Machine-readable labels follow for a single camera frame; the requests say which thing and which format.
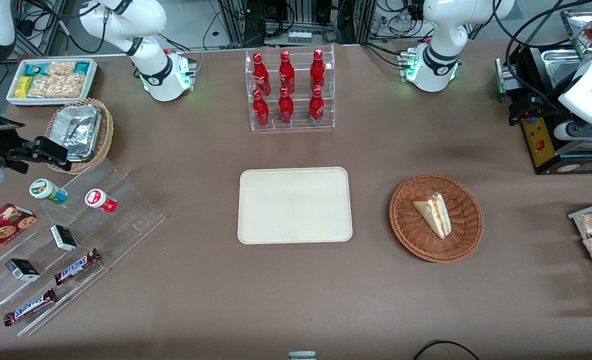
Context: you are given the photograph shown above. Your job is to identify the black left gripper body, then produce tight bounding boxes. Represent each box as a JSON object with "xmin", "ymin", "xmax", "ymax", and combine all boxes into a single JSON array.
[{"xmin": 535, "ymin": 91, "xmax": 575, "ymax": 124}]

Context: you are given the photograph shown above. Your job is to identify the triangular sandwich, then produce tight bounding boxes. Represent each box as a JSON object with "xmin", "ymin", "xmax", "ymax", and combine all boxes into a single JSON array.
[{"xmin": 412, "ymin": 193, "xmax": 453, "ymax": 240}]

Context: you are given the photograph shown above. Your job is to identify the stainless steel tray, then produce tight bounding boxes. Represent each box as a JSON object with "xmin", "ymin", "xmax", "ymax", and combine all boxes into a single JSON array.
[
  {"xmin": 559, "ymin": 7, "xmax": 592, "ymax": 60},
  {"xmin": 540, "ymin": 48, "xmax": 591, "ymax": 87}
]

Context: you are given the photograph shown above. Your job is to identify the light oval wicker basket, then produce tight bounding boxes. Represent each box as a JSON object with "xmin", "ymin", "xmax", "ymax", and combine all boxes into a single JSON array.
[{"xmin": 45, "ymin": 98, "xmax": 115, "ymax": 175}]

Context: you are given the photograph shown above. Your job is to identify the brown round wicker basket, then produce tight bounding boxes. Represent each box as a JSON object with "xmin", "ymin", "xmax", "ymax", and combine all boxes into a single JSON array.
[{"xmin": 389, "ymin": 173, "xmax": 484, "ymax": 264}]

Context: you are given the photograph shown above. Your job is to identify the cream rectangular tray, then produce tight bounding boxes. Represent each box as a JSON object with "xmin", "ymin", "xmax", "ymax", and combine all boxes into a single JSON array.
[{"xmin": 237, "ymin": 167, "xmax": 353, "ymax": 245}]

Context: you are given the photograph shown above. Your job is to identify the silver foil packets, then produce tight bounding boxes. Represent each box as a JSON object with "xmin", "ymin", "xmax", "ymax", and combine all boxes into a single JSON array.
[{"xmin": 51, "ymin": 104, "xmax": 102, "ymax": 162}]

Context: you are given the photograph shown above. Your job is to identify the green lidded cup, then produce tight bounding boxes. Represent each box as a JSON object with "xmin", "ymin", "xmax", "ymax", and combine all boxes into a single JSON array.
[{"xmin": 29, "ymin": 178, "xmax": 69, "ymax": 205}]

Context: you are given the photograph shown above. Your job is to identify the black oven with yellow panel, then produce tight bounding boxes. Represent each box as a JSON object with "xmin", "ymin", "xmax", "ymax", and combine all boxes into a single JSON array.
[{"xmin": 495, "ymin": 44, "xmax": 592, "ymax": 176}]

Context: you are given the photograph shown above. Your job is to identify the yellow snack pack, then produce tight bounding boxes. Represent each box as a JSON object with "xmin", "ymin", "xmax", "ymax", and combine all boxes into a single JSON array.
[{"xmin": 15, "ymin": 76, "xmax": 35, "ymax": 99}]

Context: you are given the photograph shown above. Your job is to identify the red lidded cup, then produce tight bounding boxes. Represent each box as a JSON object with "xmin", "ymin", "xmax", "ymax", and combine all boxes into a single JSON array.
[{"xmin": 85, "ymin": 189, "xmax": 119, "ymax": 214}]

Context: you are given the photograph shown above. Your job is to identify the clear cracker bag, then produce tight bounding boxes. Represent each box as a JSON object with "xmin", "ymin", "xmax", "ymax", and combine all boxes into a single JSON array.
[
  {"xmin": 46, "ymin": 60, "xmax": 77, "ymax": 76},
  {"xmin": 28, "ymin": 73, "xmax": 86, "ymax": 99}
]

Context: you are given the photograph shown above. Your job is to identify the red chocolate cookie box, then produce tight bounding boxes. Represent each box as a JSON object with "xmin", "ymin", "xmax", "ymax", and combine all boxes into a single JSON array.
[{"xmin": 0, "ymin": 203, "xmax": 38, "ymax": 266}]

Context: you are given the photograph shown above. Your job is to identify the small black box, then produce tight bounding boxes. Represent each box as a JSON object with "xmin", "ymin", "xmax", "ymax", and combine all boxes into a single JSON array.
[
  {"xmin": 5, "ymin": 258, "xmax": 41, "ymax": 282},
  {"xmin": 50, "ymin": 225, "xmax": 79, "ymax": 252}
]

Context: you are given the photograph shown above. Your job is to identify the white snack bin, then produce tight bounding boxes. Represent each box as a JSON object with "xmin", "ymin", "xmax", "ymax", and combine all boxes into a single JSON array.
[{"xmin": 6, "ymin": 58, "xmax": 99, "ymax": 107}]

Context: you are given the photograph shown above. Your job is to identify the clear acrylic stepped stand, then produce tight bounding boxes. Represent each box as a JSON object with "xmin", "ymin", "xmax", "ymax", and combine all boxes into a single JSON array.
[{"xmin": 0, "ymin": 158, "xmax": 167, "ymax": 337}]

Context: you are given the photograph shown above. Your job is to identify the Snickers bar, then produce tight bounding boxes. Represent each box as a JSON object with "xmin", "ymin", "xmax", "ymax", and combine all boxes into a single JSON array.
[
  {"xmin": 54, "ymin": 248, "xmax": 102, "ymax": 286},
  {"xmin": 3, "ymin": 288, "xmax": 57, "ymax": 327}
]

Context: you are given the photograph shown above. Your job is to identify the red soda bottle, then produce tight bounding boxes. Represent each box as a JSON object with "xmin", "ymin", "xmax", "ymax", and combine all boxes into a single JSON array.
[
  {"xmin": 252, "ymin": 53, "xmax": 272, "ymax": 97},
  {"xmin": 252, "ymin": 90, "xmax": 271, "ymax": 127},
  {"xmin": 278, "ymin": 50, "xmax": 296, "ymax": 95},
  {"xmin": 278, "ymin": 87, "xmax": 295, "ymax": 125},
  {"xmin": 310, "ymin": 49, "xmax": 327, "ymax": 93},
  {"xmin": 308, "ymin": 86, "xmax": 326, "ymax": 126}
]

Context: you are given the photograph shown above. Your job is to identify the clear acrylic bottle rack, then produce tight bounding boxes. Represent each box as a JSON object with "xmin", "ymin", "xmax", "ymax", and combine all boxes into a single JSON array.
[{"xmin": 245, "ymin": 44, "xmax": 336, "ymax": 132}]

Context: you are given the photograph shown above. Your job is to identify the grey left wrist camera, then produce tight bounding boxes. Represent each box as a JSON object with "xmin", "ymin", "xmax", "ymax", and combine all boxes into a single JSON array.
[{"xmin": 553, "ymin": 119, "xmax": 592, "ymax": 142}]

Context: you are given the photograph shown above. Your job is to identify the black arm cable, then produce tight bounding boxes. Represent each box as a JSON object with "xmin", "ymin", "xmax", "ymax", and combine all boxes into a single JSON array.
[{"xmin": 492, "ymin": 0, "xmax": 592, "ymax": 108}]

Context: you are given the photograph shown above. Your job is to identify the aluminium frame rack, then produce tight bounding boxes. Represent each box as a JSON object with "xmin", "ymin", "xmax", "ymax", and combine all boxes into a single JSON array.
[{"xmin": 220, "ymin": 0, "xmax": 383, "ymax": 47}]

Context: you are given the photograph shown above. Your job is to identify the black looped cable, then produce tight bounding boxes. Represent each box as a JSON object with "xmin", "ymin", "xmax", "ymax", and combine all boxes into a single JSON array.
[{"xmin": 412, "ymin": 339, "xmax": 482, "ymax": 360}]

